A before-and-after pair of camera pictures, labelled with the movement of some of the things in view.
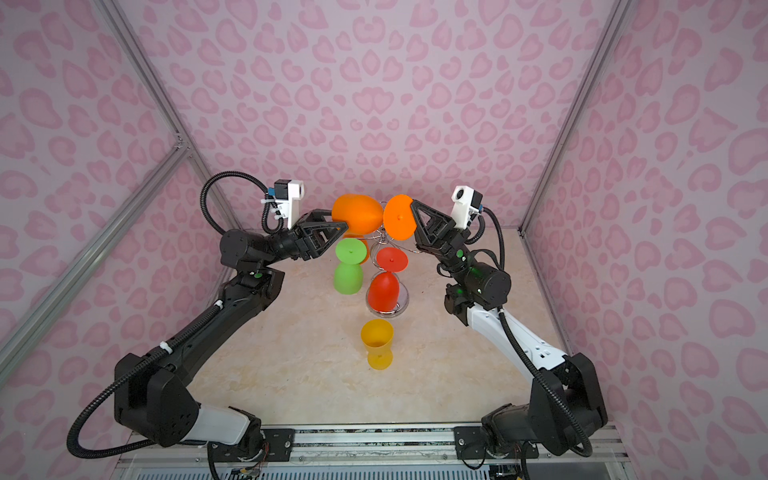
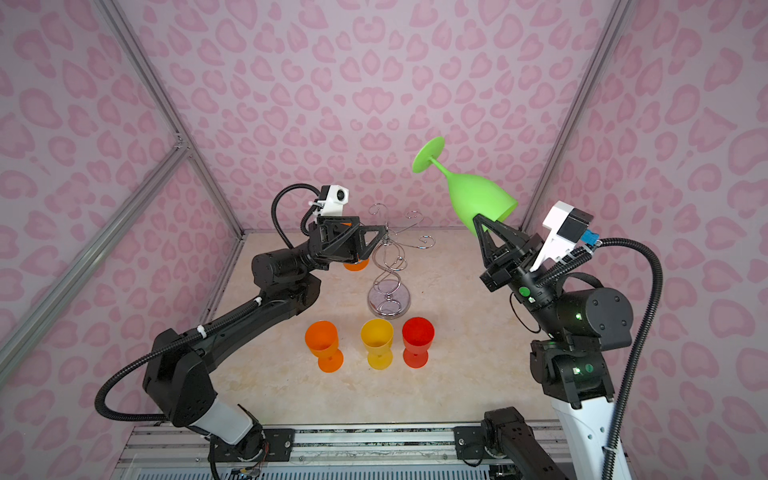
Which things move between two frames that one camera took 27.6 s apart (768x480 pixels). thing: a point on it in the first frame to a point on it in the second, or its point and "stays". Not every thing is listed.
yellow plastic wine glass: x=378 y=337 stays
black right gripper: x=444 y=243 to x=505 y=266
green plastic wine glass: x=348 y=275 to x=472 y=196
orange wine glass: x=363 y=214 to x=322 y=340
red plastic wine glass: x=384 y=287 to x=418 y=336
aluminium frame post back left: x=129 y=38 stays
